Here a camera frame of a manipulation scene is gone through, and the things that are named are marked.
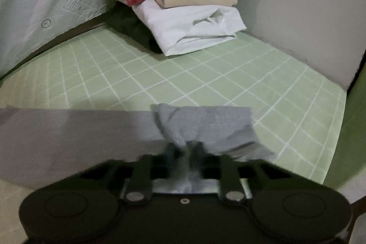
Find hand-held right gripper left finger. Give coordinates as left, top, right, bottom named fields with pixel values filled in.
left=81, top=143, right=183, bottom=205

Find folded dark garment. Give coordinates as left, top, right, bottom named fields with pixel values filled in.
left=106, top=8, right=163, bottom=54

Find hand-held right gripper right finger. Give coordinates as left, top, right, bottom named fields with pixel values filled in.
left=189, top=142, right=276, bottom=205

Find grey garment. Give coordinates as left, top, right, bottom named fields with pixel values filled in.
left=0, top=103, right=275, bottom=193

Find green checked bed sheet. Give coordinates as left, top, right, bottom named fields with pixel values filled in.
left=0, top=24, right=348, bottom=185

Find folded white garment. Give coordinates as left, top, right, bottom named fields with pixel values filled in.
left=117, top=0, right=248, bottom=56

